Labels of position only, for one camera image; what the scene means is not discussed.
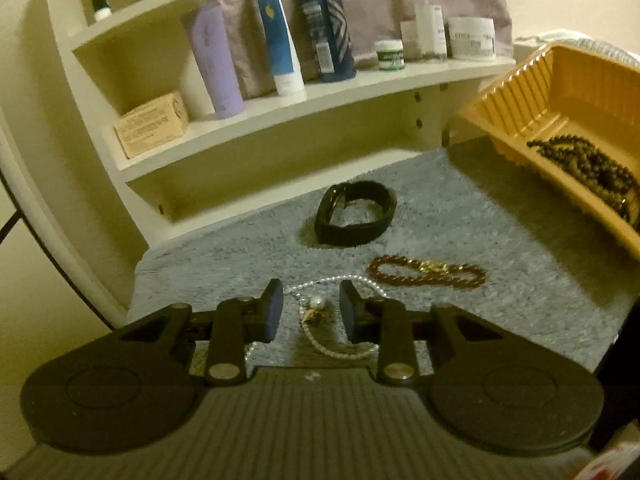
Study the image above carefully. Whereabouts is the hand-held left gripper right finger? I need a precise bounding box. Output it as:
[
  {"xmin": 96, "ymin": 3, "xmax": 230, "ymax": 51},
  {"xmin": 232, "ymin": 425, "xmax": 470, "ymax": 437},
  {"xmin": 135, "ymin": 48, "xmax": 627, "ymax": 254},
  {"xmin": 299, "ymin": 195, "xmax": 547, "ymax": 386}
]
[{"xmin": 339, "ymin": 281, "xmax": 501, "ymax": 388}]

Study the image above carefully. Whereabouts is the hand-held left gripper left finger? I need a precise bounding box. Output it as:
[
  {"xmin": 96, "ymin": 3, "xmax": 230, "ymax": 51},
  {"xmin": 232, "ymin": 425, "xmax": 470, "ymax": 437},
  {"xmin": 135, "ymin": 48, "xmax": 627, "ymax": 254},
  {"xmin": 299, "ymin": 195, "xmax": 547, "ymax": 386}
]
[{"xmin": 120, "ymin": 278, "xmax": 285, "ymax": 387}]

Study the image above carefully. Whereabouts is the white pearl necklace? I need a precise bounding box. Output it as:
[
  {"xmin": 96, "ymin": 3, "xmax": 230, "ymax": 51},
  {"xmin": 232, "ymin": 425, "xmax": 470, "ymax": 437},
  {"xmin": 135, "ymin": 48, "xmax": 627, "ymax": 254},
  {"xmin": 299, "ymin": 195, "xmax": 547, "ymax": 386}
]
[{"xmin": 245, "ymin": 275, "xmax": 390, "ymax": 361}]

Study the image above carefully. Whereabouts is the brown bead bracelet gold clasp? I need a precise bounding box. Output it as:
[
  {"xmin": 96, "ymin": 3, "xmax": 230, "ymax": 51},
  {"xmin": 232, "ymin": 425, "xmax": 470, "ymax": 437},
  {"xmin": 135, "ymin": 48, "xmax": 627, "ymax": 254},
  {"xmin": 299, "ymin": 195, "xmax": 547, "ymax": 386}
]
[{"xmin": 369, "ymin": 255, "xmax": 487, "ymax": 289}]

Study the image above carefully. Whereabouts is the black leather bracelet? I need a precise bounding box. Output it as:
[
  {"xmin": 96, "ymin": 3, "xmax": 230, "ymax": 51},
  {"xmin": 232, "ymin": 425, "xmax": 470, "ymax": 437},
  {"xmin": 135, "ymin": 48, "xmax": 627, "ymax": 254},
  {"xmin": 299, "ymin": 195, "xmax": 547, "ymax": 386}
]
[{"xmin": 315, "ymin": 181, "xmax": 397, "ymax": 247}]

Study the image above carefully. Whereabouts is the long brown bead necklace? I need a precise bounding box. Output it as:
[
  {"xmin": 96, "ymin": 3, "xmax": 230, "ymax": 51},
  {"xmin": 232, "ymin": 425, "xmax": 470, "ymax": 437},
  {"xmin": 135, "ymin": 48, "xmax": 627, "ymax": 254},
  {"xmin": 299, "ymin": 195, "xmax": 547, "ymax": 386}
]
[{"xmin": 526, "ymin": 132, "xmax": 640, "ymax": 226}]

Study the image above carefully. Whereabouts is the orange ribbed plastic tray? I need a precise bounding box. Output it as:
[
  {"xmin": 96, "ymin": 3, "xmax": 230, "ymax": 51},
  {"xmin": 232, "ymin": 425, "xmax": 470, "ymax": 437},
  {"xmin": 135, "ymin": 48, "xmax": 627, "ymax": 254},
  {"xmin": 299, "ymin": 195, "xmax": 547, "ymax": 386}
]
[{"xmin": 457, "ymin": 42, "xmax": 640, "ymax": 266}]

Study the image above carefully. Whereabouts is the grey fluffy mat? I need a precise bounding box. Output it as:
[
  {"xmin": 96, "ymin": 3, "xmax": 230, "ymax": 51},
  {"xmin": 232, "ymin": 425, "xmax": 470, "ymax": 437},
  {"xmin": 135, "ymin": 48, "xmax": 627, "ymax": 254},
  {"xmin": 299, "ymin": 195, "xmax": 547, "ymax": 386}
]
[{"xmin": 127, "ymin": 147, "xmax": 626, "ymax": 376}]

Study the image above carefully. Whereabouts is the white shelf unit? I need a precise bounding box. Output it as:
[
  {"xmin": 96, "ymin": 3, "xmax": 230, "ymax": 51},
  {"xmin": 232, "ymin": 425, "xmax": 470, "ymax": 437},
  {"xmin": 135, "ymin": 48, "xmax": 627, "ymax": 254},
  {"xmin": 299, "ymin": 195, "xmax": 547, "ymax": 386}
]
[{"xmin": 0, "ymin": 0, "xmax": 518, "ymax": 331}]

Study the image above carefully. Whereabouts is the small cardboard box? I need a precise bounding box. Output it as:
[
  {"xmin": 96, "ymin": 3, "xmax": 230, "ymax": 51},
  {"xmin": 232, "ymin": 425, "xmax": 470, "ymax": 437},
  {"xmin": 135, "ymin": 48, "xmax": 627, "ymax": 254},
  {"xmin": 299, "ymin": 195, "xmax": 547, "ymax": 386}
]
[{"xmin": 114, "ymin": 91, "xmax": 190, "ymax": 160}]

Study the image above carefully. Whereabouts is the purple tube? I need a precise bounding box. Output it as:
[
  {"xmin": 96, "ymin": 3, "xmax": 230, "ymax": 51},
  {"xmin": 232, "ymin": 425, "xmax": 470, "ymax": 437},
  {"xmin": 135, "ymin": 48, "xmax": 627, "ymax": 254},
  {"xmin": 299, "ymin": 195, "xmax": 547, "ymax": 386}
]
[{"xmin": 182, "ymin": 1, "xmax": 246, "ymax": 120}]

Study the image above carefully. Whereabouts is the small green jar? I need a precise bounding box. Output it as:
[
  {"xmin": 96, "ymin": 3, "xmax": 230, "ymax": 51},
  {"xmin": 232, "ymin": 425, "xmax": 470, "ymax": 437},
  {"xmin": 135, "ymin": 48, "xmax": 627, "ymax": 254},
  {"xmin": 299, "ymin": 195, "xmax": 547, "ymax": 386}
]
[{"xmin": 376, "ymin": 39, "xmax": 407, "ymax": 72}]

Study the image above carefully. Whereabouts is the white and blue tube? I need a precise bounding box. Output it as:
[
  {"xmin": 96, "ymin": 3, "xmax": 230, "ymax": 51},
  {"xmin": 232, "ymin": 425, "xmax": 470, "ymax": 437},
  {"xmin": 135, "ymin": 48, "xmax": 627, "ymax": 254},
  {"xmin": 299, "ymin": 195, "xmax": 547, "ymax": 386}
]
[{"xmin": 251, "ymin": 0, "xmax": 307, "ymax": 97}]

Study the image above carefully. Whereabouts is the dark blue spray bottle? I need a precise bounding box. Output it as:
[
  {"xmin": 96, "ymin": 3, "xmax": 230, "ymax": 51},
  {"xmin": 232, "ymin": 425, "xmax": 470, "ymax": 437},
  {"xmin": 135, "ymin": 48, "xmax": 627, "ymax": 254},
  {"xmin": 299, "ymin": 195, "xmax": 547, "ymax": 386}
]
[{"xmin": 300, "ymin": 0, "xmax": 357, "ymax": 83}]

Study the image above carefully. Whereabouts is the white spray bottle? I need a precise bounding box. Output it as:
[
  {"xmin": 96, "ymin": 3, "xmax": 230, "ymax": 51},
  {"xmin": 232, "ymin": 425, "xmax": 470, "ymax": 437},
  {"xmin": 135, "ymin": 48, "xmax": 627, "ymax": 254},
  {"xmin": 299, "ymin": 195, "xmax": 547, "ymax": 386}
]
[{"xmin": 411, "ymin": 0, "xmax": 448, "ymax": 63}]

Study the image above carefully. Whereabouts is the white cream jar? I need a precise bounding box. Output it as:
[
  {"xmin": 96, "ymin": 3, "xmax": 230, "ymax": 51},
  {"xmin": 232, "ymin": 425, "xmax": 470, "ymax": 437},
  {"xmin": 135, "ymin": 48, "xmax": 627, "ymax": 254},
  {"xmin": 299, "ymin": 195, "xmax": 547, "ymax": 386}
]
[{"xmin": 447, "ymin": 16, "xmax": 496, "ymax": 61}]

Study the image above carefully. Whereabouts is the red and white packet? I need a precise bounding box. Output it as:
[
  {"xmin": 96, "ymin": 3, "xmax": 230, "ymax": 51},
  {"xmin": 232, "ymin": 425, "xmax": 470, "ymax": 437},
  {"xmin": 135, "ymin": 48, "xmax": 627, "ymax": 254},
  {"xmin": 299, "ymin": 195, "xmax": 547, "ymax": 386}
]
[{"xmin": 575, "ymin": 425, "xmax": 640, "ymax": 480}]

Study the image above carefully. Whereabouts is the white knitted cloth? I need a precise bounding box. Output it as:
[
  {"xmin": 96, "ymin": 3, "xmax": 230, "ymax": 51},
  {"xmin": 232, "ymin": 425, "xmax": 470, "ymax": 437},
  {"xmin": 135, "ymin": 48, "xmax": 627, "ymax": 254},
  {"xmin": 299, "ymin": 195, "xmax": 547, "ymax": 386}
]
[{"xmin": 515, "ymin": 30, "xmax": 640, "ymax": 68}]

